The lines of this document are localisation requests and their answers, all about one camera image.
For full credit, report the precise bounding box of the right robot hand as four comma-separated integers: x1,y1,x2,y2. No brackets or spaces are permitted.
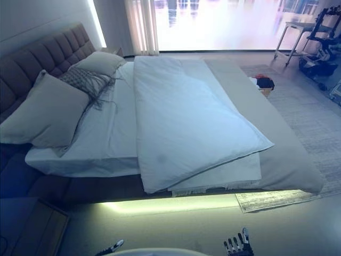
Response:
223,227,253,256

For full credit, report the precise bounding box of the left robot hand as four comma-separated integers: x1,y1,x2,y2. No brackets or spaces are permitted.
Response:
95,239,125,256

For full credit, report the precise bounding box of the white duvet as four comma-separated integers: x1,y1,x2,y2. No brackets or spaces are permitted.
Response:
133,55,275,194

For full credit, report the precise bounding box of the white bed sheet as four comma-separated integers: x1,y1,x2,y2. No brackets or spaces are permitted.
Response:
25,61,144,178

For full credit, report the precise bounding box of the grey patterned rug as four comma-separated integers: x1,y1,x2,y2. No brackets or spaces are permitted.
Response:
234,63,341,214

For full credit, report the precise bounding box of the large beige pillow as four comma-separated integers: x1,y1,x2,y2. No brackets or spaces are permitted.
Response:
0,69,90,150

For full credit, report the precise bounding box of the pile of clothes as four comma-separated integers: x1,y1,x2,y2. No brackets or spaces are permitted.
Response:
249,74,275,90

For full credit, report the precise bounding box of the fringed patterned cushion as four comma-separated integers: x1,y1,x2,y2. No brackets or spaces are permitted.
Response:
59,66,126,111

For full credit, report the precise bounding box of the small beige pillow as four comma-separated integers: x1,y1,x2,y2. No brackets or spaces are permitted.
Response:
68,51,127,77

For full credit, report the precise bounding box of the black equipment stand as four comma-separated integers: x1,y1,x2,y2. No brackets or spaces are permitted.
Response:
298,7,341,91

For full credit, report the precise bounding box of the brown tufted headboard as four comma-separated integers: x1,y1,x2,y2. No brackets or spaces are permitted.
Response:
0,23,96,123

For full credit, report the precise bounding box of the beige curtain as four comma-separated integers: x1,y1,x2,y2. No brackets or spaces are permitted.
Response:
125,0,160,54

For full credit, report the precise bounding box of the dark bed frame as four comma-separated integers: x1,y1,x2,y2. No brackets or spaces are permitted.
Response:
0,142,171,206

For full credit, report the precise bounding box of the wall light strip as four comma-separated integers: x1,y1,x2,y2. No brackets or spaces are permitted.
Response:
87,0,107,48

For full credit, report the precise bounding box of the metal frame cart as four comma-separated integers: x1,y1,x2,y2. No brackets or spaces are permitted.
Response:
274,21,318,67

